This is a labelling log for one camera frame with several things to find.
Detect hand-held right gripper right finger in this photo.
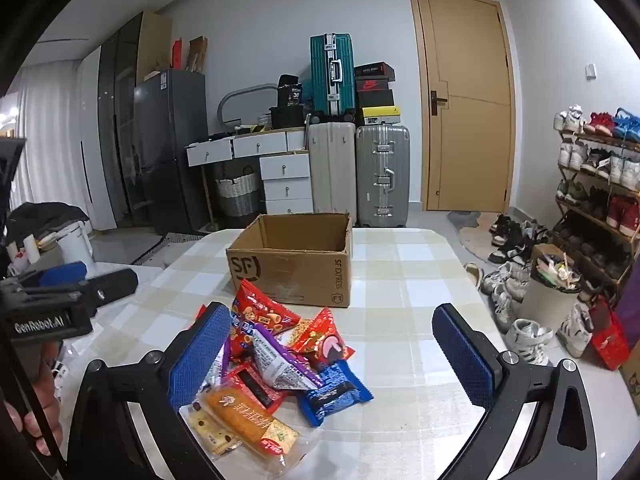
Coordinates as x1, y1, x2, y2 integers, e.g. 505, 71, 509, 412
431, 303, 621, 480

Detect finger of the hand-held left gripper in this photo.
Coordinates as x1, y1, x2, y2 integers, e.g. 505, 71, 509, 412
22, 261, 88, 291
82, 268, 139, 306

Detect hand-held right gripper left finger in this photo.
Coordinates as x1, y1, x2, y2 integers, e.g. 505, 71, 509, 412
65, 301, 233, 480

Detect red packet with black stripe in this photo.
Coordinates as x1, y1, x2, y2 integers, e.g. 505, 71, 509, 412
227, 362, 288, 413

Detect orange cake packet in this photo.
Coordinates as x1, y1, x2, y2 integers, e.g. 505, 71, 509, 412
192, 380, 303, 461

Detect large red cone-snack bag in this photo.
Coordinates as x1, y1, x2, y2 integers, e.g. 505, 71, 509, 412
231, 279, 302, 361

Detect pale cake packet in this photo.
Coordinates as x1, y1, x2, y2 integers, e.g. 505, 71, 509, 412
180, 402, 241, 458

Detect purple snack packet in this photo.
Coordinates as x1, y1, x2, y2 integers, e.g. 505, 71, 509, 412
250, 322, 326, 393

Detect red cookie packet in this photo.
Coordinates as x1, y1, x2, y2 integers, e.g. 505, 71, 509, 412
289, 307, 356, 368

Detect brown cardboard box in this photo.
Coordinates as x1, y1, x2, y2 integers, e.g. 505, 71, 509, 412
226, 212, 354, 308

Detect blue cookie packet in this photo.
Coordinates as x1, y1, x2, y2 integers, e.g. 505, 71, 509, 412
297, 360, 375, 428

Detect person's left hand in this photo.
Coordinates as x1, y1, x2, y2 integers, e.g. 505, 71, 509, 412
5, 355, 65, 457

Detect white kettle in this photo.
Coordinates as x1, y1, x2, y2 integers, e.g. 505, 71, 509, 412
55, 222, 96, 278

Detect black and white patterned rug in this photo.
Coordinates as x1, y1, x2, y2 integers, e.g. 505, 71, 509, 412
135, 232, 211, 266

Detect dark cloth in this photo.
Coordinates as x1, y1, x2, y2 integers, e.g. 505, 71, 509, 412
7, 202, 91, 246

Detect beige slipper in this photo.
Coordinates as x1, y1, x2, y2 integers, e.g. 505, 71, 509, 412
462, 261, 485, 291

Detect pile of sneakers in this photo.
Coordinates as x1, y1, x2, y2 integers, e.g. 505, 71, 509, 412
480, 214, 596, 366

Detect beige trash bin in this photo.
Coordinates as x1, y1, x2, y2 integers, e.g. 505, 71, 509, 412
520, 245, 586, 321

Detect beige door mat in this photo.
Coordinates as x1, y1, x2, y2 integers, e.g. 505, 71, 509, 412
447, 210, 506, 261

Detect white curtain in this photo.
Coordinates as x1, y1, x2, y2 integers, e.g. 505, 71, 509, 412
10, 57, 88, 211

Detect grey refrigerator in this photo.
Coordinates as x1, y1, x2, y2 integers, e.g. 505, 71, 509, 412
132, 69, 208, 235

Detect white tall cabinet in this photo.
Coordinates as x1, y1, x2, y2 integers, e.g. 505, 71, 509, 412
80, 45, 118, 231

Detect red shopping bag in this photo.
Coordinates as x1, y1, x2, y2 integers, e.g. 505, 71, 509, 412
589, 300, 632, 372

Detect woven laundry basket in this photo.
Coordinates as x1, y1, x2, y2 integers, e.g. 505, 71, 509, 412
215, 172, 263, 216

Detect flat brown cardboard carton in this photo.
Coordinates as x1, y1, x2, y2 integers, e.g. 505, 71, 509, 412
620, 355, 640, 401

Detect purple bag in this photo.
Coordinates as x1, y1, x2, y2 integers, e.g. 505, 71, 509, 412
615, 280, 640, 351

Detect dark glass cabinet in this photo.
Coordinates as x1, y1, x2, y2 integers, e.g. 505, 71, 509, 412
97, 10, 173, 231

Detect wooden shoe rack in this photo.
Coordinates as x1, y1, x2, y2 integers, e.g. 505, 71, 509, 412
555, 125, 640, 291

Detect white drawer desk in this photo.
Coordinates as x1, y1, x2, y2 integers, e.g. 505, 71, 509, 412
186, 127, 315, 216

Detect silver suitcase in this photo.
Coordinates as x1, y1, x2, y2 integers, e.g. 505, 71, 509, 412
355, 124, 411, 228

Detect white suitcase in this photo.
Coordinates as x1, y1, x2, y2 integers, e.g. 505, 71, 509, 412
306, 121, 358, 215

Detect oval mirror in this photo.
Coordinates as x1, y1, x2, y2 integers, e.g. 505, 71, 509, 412
217, 85, 281, 131

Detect black storage basket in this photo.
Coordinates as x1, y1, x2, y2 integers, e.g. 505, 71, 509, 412
269, 106, 307, 128

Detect shoe rack with shoes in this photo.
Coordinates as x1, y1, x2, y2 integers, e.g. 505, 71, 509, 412
552, 105, 640, 281

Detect brown paper bag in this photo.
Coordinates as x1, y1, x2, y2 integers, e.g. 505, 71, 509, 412
187, 36, 210, 73

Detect black paper bag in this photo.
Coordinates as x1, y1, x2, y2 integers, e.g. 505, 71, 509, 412
276, 74, 306, 108

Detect yellow wooden door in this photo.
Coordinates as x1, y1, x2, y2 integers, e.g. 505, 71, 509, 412
407, 0, 517, 213

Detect plain black shoe box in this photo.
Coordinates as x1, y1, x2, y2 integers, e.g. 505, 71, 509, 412
356, 91, 393, 108

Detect teal suitcase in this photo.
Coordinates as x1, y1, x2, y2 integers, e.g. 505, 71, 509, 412
309, 32, 357, 118

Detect black shoe box red lid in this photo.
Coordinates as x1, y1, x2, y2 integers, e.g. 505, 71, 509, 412
354, 62, 393, 78

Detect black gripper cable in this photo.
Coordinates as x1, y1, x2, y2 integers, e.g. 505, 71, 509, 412
0, 330, 66, 466

